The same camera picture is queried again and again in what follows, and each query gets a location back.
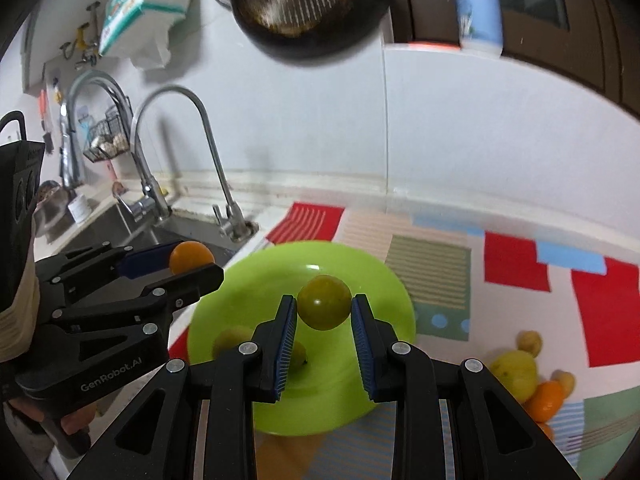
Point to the white cup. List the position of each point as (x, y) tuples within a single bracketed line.
[(78, 209)]

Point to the white and blue bottle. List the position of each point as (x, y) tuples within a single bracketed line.
[(477, 10)]

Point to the dark wooden door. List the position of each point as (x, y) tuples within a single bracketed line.
[(585, 20)]

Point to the stainless steel sink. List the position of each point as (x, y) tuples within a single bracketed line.
[(120, 230)]

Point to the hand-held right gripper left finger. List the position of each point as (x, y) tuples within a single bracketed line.
[(285, 345)]

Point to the round green citrus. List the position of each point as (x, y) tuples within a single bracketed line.
[(324, 302)]

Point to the colourful patterned mat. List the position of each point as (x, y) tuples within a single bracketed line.
[(520, 265)]

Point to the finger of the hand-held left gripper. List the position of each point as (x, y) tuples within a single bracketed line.
[(150, 260), (195, 280)]

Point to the yellow lemon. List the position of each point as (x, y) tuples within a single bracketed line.
[(231, 342)]

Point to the large pull-down faucet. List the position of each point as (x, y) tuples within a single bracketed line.
[(150, 187)]

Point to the green plastic plate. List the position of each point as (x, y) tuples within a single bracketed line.
[(260, 275)]

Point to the slim gooseneck faucet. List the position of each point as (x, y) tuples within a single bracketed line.
[(215, 150)]

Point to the large yellow-green pear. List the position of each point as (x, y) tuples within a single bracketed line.
[(515, 375)]

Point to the metal bowl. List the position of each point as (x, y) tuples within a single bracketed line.
[(50, 200)]

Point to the orange tangerine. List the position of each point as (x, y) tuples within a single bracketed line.
[(547, 431), (545, 401), (192, 256)]

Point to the person's left hand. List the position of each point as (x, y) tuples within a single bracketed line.
[(77, 422)]

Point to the black frying pan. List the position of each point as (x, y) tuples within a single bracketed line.
[(350, 25)]

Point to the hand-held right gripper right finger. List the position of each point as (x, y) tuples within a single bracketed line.
[(362, 345)]

